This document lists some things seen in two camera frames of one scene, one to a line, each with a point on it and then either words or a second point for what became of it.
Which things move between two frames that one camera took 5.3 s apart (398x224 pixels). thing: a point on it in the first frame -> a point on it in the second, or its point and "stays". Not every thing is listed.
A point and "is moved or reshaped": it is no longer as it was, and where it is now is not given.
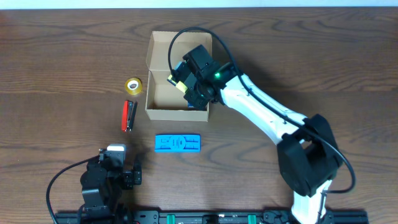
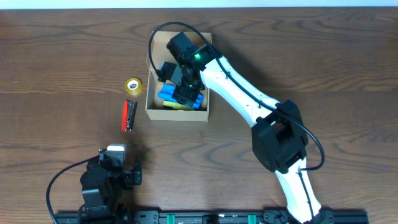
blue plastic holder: (177, 144) -> (168, 91)
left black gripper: (134, 177) stays
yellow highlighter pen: (180, 85) is moved or reshaped
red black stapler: (128, 113) stays
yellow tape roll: (133, 86) stays
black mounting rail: (199, 217) stays
